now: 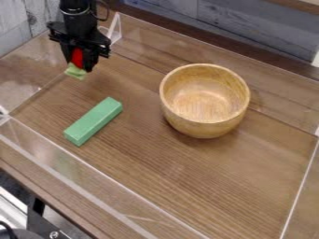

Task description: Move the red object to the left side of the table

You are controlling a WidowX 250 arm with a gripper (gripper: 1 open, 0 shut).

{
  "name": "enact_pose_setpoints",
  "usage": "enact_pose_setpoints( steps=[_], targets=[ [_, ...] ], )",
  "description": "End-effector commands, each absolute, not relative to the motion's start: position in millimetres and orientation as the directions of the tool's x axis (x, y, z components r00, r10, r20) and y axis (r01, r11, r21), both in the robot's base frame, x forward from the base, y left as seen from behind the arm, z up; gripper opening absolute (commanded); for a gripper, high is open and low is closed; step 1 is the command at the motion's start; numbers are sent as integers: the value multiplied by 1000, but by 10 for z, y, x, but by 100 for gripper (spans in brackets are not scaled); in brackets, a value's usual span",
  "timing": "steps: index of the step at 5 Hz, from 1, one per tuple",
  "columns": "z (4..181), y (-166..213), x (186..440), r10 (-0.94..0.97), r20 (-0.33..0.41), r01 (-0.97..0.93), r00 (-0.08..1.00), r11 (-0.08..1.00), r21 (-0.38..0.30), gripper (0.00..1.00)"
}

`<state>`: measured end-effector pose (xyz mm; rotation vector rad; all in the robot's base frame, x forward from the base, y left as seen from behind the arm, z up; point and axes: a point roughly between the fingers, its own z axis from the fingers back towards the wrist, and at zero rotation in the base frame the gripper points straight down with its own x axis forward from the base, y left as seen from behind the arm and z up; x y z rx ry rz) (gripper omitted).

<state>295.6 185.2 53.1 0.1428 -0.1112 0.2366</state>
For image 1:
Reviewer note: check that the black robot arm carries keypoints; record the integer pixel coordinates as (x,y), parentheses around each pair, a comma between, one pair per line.
(80,15)

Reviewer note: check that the green rectangular block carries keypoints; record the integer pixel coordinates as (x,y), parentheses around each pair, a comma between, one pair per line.
(92,121)

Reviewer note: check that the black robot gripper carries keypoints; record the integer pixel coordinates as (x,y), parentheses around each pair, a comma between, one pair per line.
(94,42)

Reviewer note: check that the clear acrylic corner bracket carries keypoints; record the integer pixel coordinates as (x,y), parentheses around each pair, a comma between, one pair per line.
(114,31)

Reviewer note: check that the clear acrylic tray wall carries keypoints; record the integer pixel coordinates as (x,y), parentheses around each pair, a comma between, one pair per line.
(102,206)

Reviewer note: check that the light wooden bowl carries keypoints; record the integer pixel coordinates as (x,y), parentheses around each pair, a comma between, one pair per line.
(204,99)

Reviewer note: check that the red plush tomato toy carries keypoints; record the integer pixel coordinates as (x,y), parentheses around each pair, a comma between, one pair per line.
(75,67)

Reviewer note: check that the black table leg bracket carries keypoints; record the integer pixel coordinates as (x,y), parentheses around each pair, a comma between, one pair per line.
(39,225)

